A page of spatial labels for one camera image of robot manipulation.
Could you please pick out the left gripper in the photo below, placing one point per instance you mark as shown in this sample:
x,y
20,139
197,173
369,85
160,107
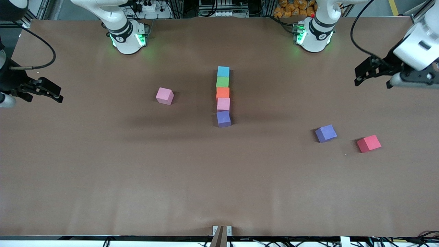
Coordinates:
x,y
388,62

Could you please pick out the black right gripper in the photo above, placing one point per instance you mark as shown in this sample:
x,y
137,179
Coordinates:
x,y
11,81

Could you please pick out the blue foam cube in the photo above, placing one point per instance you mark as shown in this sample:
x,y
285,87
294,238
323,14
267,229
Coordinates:
x,y
223,71

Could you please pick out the green foam cube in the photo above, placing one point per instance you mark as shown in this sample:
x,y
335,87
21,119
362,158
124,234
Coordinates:
x,y
222,82

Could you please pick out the orange foam cube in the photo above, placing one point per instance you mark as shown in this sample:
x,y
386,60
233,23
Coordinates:
x,y
223,92

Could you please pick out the pink foam cube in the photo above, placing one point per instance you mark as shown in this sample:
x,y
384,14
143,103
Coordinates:
x,y
223,104
164,95

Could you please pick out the purple foam cube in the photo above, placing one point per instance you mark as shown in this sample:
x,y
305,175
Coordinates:
x,y
223,118
325,133

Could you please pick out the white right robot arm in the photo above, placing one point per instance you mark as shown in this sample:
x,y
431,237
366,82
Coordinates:
x,y
123,34

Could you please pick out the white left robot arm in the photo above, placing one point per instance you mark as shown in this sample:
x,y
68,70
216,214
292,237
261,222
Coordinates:
x,y
317,32

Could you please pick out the red foam cube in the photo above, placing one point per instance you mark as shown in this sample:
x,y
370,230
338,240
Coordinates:
x,y
368,143

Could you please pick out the orange mesh bag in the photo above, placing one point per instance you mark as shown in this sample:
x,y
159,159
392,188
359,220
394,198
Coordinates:
x,y
289,8

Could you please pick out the brown table cover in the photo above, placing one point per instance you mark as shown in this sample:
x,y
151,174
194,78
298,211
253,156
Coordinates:
x,y
103,192

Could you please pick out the white power strip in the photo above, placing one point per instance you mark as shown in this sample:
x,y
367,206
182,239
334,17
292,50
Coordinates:
x,y
149,7

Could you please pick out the white electronics box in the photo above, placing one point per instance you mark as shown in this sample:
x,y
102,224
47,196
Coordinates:
x,y
219,13

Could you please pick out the aluminium frame profile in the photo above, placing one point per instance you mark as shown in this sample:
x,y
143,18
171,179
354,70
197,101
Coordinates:
x,y
416,19
44,8

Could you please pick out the white post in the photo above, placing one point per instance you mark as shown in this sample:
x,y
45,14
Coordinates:
x,y
345,242

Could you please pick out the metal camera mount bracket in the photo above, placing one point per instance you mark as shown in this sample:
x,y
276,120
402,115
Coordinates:
x,y
222,236

